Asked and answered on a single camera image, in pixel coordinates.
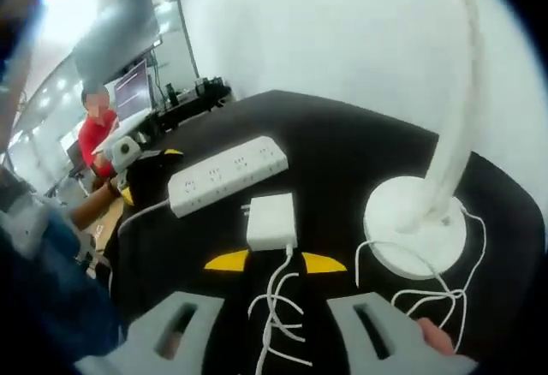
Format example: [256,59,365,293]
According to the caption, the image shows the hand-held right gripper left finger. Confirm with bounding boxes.
[74,249,252,375]

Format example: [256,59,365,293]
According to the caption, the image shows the dark background desk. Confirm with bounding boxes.
[149,75,236,134]

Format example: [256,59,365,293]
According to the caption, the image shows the person's right hand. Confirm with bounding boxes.
[416,317,456,356]

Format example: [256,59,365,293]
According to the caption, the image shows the white desk lamp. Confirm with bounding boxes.
[362,0,484,282]

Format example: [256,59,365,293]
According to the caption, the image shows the black office chair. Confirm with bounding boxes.
[64,138,94,199]

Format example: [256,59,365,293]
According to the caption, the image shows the lit computer monitor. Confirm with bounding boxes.
[113,58,150,122]

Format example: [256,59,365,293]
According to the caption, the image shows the white desk lamp plug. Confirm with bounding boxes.
[241,192,299,252]

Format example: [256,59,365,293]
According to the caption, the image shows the white desk lamp cable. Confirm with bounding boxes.
[247,207,488,375]

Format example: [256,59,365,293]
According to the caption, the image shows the white power strip cable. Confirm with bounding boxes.
[110,197,173,303]

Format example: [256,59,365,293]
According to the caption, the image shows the person's blue sleeve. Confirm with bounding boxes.
[0,207,129,375]

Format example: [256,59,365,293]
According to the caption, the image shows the black tablecloth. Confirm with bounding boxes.
[102,88,541,375]

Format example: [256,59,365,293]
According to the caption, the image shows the large dark wall screen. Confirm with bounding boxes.
[69,0,162,81]

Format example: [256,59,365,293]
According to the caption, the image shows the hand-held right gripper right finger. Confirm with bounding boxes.
[299,251,480,375]

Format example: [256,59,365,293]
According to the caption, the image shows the white power strip socket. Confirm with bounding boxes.
[167,135,289,219]

